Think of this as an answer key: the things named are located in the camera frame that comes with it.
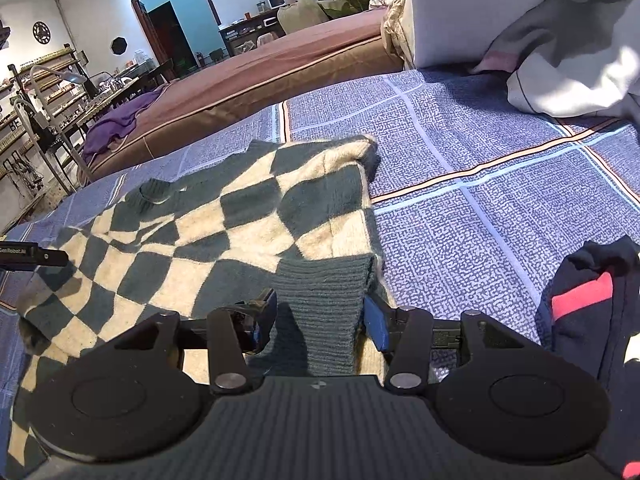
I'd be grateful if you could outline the brown door frame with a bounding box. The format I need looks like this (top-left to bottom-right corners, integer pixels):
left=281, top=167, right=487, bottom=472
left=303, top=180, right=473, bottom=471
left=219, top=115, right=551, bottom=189
left=131, top=0, right=224, bottom=82

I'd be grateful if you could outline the green cream checkered sweater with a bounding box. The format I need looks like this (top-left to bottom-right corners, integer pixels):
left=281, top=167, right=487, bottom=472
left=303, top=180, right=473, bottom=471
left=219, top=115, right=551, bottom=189
left=7, top=134, right=396, bottom=476

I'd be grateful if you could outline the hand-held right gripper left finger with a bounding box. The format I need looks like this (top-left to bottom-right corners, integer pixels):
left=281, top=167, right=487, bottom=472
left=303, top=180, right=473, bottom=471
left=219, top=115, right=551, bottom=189
left=115, top=287, right=279, bottom=395

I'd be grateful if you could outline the shelf rack with small goods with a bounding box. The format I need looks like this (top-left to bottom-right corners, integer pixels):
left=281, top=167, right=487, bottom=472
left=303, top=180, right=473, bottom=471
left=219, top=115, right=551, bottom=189
left=0, top=46, right=101, bottom=201

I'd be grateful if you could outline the white pillow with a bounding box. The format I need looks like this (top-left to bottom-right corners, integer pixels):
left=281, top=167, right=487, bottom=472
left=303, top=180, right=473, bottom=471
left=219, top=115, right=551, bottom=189
left=406, top=0, right=552, bottom=70

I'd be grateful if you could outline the navy garment with red stripe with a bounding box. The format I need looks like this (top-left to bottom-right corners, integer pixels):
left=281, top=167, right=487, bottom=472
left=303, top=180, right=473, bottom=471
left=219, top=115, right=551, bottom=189
left=535, top=236, right=640, bottom=480

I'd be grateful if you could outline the purple cloth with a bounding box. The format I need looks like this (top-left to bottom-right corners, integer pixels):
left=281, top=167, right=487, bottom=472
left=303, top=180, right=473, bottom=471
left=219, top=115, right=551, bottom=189
left=82, top=85, right=171, bottom=166

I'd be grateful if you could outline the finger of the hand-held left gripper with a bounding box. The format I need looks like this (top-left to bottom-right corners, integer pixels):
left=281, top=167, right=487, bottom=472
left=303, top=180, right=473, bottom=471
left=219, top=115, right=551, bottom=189
left=0, top=242, right=69, bottom=269

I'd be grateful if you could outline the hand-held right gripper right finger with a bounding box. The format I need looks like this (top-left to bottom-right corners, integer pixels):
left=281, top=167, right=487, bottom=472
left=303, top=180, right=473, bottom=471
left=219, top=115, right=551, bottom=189
left=363, top=293, right=539, bottom=392

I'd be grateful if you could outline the dark wooden sideboard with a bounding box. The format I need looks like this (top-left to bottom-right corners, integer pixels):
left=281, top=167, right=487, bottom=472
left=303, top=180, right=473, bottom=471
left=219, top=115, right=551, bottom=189
left=219, top=9, right=287, bottom=57

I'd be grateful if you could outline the brown bed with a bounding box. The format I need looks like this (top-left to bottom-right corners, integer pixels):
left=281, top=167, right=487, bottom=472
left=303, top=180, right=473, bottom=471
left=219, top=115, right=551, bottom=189
left=77, top=10, right=406, bottom=183

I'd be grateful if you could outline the beige bag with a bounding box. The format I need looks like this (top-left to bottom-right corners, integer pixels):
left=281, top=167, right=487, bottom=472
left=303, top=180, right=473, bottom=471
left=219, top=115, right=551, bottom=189
left=277, top=0, right=332, bottom=37

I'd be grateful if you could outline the blue plaid bed sheet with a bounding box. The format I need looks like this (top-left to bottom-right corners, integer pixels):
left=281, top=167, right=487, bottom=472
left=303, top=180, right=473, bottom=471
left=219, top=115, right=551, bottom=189
left=0, top=66, right=640, bottom=480

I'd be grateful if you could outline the grey white duvet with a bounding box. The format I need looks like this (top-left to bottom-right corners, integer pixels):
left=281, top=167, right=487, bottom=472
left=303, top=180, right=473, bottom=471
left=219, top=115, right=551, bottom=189
left=471, top=0, right=640, bottom=120

